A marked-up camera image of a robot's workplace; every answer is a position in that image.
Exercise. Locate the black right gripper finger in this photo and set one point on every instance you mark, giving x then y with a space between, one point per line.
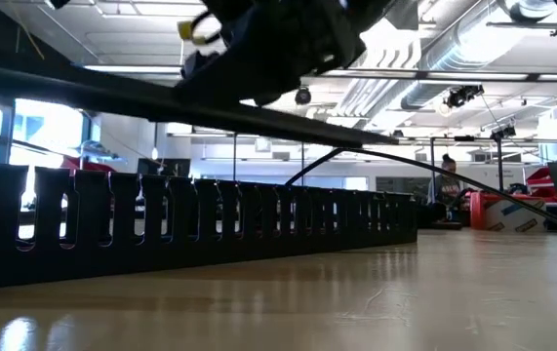
210 73

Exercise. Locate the black duct cover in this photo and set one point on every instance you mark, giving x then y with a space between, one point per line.
161 107

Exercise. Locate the black ceiling spotlight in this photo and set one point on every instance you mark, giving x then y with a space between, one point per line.
302 95

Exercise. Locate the ceiling light bar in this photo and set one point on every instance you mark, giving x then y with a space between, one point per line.
131 69

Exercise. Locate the black background monitor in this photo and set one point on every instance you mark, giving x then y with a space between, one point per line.
161 166

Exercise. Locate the red storage bins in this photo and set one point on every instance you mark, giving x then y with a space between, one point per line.
88 163

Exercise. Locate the person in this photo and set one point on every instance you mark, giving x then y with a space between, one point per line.
446 183

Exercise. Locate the grey black work glove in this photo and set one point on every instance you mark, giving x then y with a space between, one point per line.
441 214

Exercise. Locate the black background stand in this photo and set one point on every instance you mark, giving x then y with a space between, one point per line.
500 156

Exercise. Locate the orange tape dispenser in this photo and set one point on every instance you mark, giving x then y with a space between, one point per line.
512 214

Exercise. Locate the red background bin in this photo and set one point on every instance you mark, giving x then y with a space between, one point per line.
539 178

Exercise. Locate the silver ceiling ventilation duct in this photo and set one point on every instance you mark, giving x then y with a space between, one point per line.
453 49

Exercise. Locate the black ceiling camera rig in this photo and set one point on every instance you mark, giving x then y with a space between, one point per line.
463 95

